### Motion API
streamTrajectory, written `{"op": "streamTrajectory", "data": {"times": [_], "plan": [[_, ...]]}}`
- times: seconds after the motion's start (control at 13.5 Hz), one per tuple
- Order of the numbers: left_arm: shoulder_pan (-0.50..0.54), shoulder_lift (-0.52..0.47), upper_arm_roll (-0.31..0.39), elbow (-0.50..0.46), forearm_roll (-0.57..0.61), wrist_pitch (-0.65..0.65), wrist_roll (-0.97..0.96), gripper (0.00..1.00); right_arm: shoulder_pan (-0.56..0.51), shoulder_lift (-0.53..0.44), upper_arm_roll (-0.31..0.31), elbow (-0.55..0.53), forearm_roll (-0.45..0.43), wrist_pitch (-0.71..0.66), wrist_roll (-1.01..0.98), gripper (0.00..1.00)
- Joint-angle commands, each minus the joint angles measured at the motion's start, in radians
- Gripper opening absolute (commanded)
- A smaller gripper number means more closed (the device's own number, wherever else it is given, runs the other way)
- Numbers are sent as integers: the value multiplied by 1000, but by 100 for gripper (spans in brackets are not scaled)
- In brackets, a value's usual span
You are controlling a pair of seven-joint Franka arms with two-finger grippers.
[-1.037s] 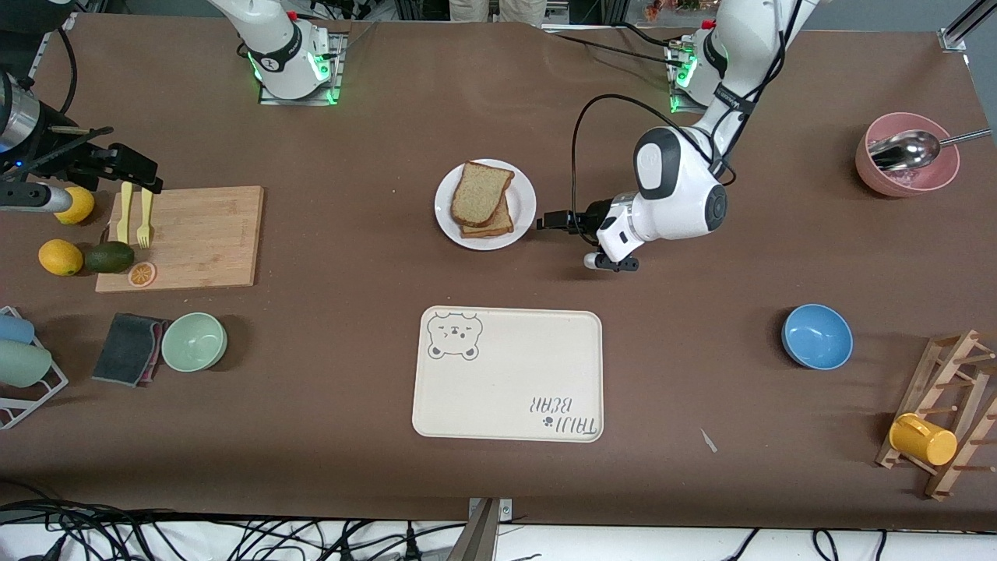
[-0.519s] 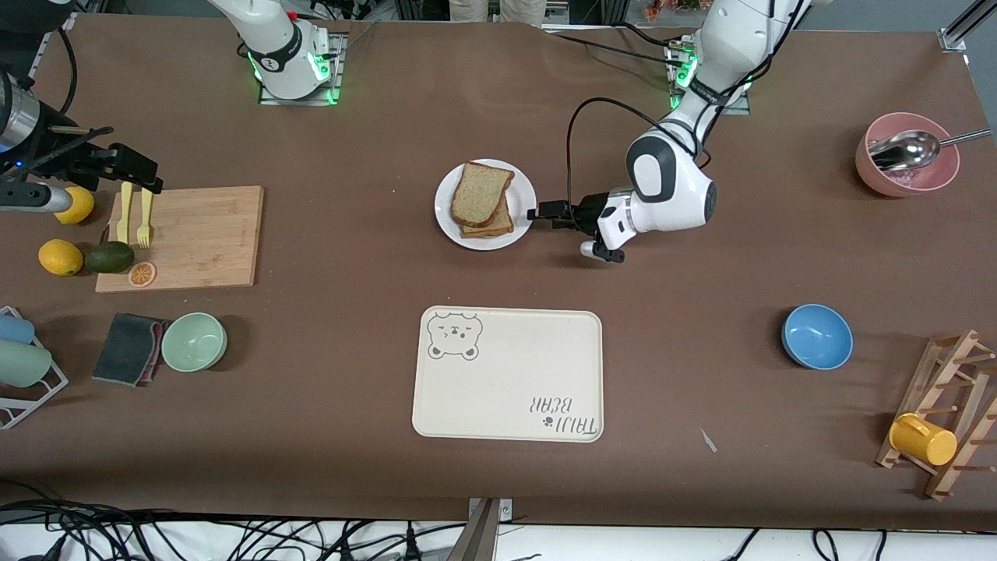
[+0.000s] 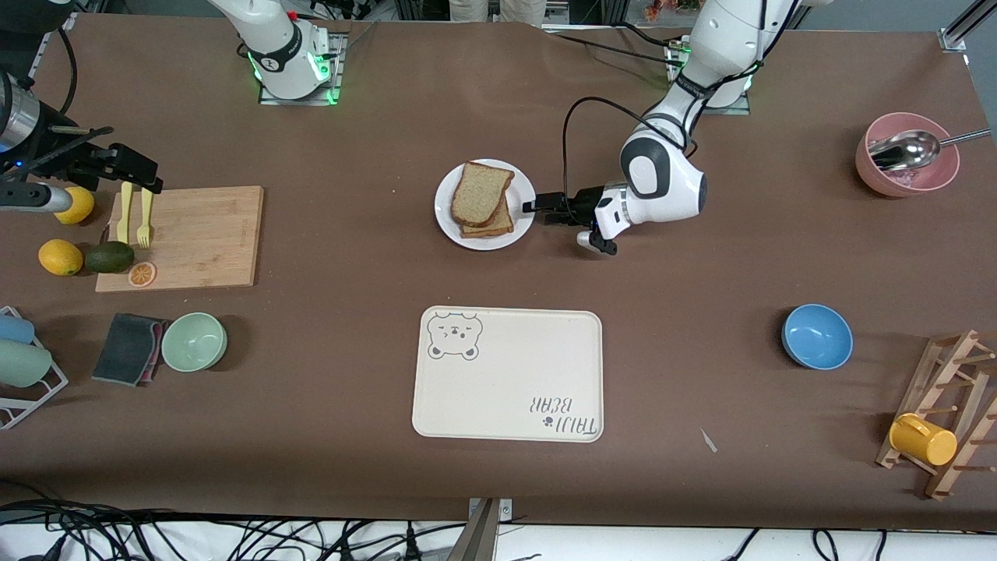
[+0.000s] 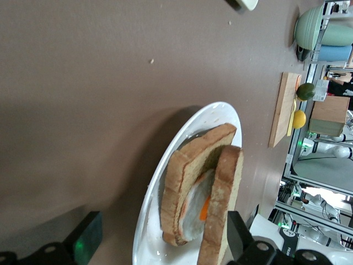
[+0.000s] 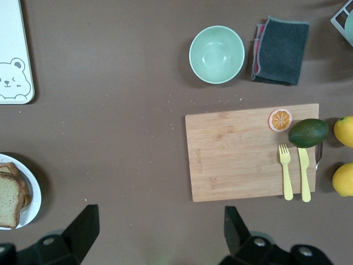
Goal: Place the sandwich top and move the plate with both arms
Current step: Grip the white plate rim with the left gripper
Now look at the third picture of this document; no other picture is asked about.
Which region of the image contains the plain brown bread slice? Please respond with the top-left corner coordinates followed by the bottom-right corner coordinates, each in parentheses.
top-left (451, 161), bottom-right (516, 228)

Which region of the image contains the white round plate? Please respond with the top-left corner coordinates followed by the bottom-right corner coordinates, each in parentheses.
top-left (434, 159), bottom-right (537, 251)

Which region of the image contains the yellow lemon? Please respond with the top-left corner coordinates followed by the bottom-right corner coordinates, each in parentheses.
top-left (38, 239), bottom-right (84, 277)
top-left (55, 187), bottom-right (96, 225)

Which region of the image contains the wooden cutting board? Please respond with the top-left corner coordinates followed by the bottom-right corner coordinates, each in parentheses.
top-left (95, 185), bottom-right (265, 294)

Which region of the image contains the dark green avocado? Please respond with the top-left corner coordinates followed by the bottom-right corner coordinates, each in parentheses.
top-left (84, 241), bottom-right (136, 274)

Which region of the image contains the pale green bowl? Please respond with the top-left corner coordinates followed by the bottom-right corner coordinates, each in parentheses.
top-left (161, 312), bottom-right (228, 372)

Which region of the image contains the grey folded cloth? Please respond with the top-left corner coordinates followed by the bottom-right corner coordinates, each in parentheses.
top-left (91, 312), bottom-right (168, 387)

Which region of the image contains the cream bear print tray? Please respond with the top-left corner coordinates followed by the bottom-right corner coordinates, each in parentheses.
top-left (411, 305), bottom-right (604, 443)

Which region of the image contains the light blue cup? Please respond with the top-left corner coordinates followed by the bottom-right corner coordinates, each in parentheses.
top-left (0, 313), bottom-right (36, 345)

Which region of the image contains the person in beige trousers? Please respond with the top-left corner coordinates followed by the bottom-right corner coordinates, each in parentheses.
top-left (449, 0), bottom-right (548, 26)

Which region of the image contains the pale green cup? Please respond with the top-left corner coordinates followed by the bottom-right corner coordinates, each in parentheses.
top-left (0, 340), bottom-right (53, 388)

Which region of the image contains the blue bowl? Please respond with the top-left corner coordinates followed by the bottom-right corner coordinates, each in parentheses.
top-left (781, 304), bottom-right (854, 370)

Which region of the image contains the pink ribbed bowl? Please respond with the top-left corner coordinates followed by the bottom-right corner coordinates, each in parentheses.
top-left (855, 112), bottom-right (960, 199)

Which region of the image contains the metal ladle spoon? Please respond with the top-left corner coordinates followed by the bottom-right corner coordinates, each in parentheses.
top-left (868, 129), bottom-right (992, 172)

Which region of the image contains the wooden peg drying rack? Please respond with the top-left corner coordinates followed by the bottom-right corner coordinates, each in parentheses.
top-left (875, 329), bottom-right (997, 501)

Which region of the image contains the yellow mug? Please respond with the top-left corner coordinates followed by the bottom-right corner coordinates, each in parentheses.
top-left (889, 413), bottom-right (958, 467)

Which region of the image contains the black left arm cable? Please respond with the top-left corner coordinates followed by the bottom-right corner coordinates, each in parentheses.
top-left (561, 96), bottom-right (694, 205)

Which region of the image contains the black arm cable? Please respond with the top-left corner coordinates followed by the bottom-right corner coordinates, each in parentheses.
top-left (53, 27), bottom-right (76, 118)
top-left (561, 96), bottom-right (694, 205)

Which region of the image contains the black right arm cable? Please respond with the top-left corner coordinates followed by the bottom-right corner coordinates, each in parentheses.
top-left (53, 27), bottom-right (76, 118)

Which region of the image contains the black cable on table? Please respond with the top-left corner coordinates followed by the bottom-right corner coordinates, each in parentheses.
top-left (544, 30), bottom-right (686, 65)

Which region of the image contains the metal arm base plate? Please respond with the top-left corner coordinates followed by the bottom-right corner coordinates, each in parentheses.
top-left (666, 37), bottom-right (752, 116)
top-left (258, 31), bottom-right (344, 106)

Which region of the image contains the white wire rack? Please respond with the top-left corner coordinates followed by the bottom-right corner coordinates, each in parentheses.
top-left (0, 305), bottom-right (69, 431)

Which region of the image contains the metal table edge bracket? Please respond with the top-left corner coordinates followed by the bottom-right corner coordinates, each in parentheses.
top-left (448, 497), bottom-right (515, 561)

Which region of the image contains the black floor cable bundle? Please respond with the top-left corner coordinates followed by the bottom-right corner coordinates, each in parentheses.
top-left (0, 499), bottom-right (468, 561)

